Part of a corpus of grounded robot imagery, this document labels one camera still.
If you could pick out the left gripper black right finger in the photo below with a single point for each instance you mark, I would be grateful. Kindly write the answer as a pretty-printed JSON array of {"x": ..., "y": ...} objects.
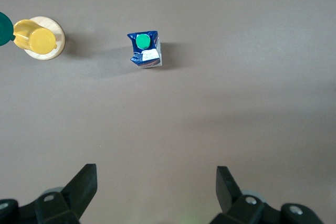
[{"x": 231, "y": 195}]

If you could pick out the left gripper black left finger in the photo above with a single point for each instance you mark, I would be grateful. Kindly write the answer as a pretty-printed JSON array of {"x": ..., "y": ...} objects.
[{"x": 78, "y": 192}]

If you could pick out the yellow plastic cup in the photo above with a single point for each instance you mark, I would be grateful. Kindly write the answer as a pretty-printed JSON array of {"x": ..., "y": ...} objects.
[{"x": 39, "y": 39}]

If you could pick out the dark green plastic cup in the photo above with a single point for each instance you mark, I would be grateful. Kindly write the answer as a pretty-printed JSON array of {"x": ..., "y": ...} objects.
[{"x": 4, "y": 28}]

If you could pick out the blue milk carton green cap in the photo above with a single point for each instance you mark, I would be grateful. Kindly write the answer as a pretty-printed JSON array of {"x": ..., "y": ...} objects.
[{"x": 147, "y": 56}]

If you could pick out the round wooden cup stand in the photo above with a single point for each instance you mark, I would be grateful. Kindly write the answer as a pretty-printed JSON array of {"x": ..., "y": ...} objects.
[{"x": 53, "y": 54}]

